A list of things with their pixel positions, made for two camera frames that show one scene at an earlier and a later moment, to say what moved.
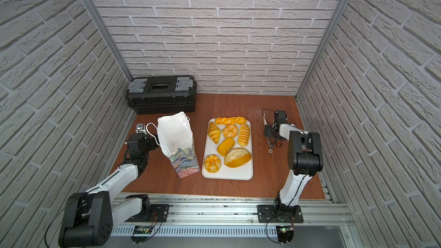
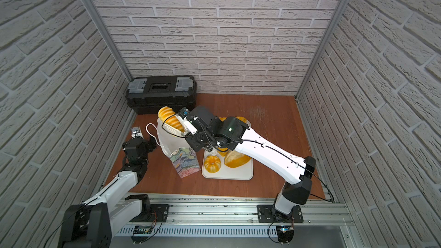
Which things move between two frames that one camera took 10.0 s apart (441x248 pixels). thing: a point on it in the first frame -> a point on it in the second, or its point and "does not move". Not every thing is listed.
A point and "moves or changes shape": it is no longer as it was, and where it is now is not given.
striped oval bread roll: [243, 135] moves or changes shape
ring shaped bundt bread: [212, 163] does not move
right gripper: [269, 131] -> [189, 138]
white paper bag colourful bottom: [177, 142] does not move
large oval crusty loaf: [236, 157] does not move
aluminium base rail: [231, 215] does not move
